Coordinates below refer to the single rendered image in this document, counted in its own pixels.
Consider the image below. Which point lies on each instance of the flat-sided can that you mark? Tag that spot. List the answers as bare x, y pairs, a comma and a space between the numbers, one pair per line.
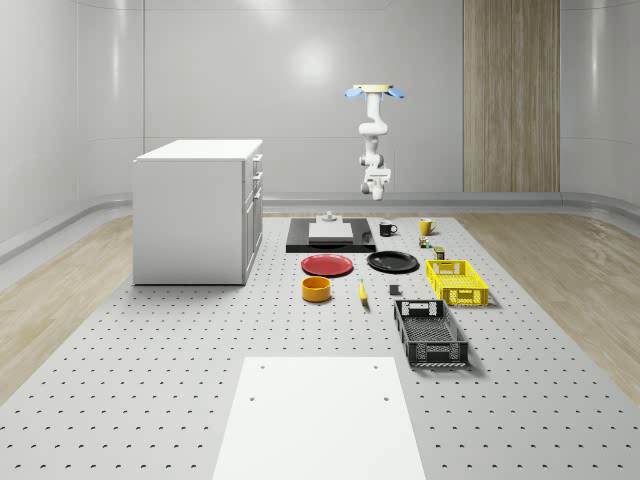
439, 253

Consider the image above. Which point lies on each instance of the yellow basket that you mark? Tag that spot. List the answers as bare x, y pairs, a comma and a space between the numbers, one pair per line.
462, 295

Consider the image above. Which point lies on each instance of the black plate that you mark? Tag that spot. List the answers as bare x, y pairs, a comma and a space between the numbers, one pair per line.
392, 261

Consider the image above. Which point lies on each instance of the black mug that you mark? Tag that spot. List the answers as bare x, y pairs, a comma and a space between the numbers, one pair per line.
385, 229

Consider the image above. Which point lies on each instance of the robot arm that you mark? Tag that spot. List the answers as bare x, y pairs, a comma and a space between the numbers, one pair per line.
372, 127

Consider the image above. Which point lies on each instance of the dark grey basket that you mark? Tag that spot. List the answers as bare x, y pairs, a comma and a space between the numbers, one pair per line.
435, 350

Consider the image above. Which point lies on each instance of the puzzle cube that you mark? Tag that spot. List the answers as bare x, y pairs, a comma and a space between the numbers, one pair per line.
425, 243

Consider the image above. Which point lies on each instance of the yellow bowl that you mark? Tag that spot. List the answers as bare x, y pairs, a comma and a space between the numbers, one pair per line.
316, 292

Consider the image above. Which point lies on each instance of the white cabinet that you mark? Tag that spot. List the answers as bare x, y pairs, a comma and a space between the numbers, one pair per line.
190, 220

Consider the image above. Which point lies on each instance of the black stove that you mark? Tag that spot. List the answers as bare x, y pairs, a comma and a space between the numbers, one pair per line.
300, 235

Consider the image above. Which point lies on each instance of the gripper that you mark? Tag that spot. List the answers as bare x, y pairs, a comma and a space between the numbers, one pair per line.
377, 175

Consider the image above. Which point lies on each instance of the yellow mug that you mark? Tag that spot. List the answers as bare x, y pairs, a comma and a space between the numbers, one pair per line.
426, 227

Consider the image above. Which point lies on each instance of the red plate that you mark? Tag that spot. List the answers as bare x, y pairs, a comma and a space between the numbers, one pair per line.
327, 264

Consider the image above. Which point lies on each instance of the banana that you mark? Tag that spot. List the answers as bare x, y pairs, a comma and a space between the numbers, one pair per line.
363, 294

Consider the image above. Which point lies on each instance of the grey cube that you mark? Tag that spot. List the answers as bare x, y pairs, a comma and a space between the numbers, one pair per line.
395, 289

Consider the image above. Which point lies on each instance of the white board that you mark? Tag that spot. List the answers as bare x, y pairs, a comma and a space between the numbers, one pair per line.
320, 420

